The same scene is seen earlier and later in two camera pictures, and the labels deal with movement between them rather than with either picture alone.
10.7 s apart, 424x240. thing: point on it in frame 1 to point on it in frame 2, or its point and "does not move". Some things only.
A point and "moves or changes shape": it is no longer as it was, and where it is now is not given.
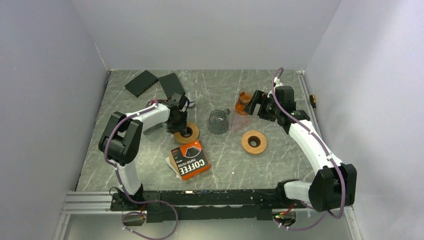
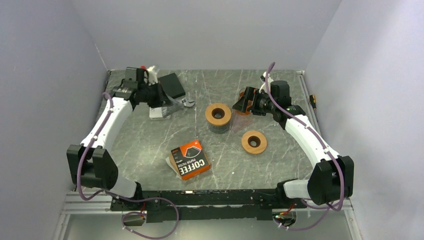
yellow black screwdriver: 313,100 does not move
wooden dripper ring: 253,142 does not move
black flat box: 171,84 does not move
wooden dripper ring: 180,139 to 218,114
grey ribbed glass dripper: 158,128 moves or changes shape
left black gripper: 182,127 to 162,99
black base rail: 167,205 does not move
